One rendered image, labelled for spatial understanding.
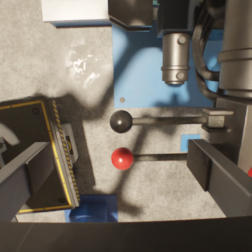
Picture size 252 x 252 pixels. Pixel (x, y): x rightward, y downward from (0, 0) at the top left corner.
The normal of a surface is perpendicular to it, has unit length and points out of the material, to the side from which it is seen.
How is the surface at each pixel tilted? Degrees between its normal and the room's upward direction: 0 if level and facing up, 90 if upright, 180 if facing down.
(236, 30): 71
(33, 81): 0
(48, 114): 0
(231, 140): 90
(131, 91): 0
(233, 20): 79
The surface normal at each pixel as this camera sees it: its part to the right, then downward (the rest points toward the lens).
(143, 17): 0.01, 0.26
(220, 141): -1.00, 0.02
